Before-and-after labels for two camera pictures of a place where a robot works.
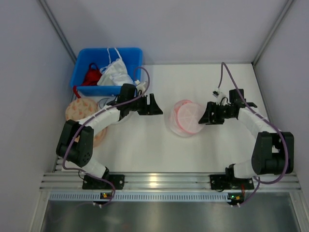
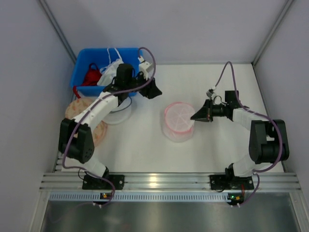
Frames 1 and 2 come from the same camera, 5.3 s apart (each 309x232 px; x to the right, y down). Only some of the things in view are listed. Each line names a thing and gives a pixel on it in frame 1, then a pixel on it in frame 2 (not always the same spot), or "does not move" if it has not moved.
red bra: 91,78 does not move
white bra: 115,73 does not move
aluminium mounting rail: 263,181 does not move
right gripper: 216,112 -> 210,111
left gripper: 146,104 -> 146,85
